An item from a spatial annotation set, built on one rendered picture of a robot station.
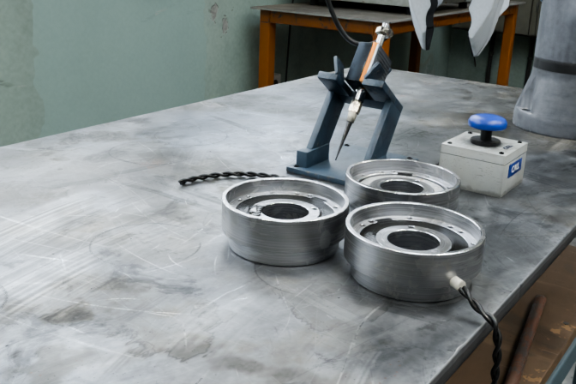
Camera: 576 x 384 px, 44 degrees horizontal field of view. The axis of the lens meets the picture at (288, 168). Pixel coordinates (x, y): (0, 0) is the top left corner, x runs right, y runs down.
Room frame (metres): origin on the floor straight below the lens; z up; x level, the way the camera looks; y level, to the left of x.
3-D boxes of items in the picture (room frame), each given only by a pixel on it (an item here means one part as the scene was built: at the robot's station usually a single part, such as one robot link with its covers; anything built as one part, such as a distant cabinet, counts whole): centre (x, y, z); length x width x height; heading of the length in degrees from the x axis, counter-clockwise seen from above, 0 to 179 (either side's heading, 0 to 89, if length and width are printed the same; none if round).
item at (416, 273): (0.51, -0.10, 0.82); 0.10 x 0.10 x 0.04
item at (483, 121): (0.74, -0.21, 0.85); 0.04 x 0.04 x 0.05
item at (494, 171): (0.75, -0.21, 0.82); 0.08 x 0.07 x 0.05; 145
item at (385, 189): (0.63, -0.11, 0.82); 0.10 x 0.10 x 0.04
